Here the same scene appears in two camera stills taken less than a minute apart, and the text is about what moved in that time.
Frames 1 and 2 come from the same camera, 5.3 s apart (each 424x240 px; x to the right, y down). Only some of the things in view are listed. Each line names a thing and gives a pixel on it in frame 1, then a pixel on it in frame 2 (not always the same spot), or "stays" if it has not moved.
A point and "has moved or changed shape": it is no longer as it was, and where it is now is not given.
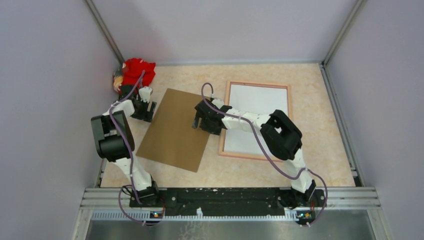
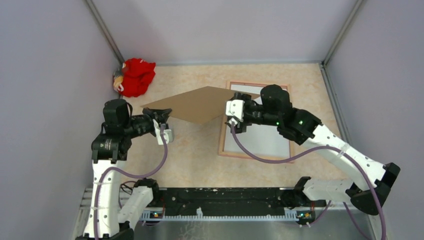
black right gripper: x=204 y=127 -> x=241 y=97
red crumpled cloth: x=135 y=67 stays
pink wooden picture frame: x=221 y=151 stays
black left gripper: x=146 y=115 -> x=160 y=115
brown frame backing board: x=171 y=138 has moved or changed shape
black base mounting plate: x=227 y=201 stays
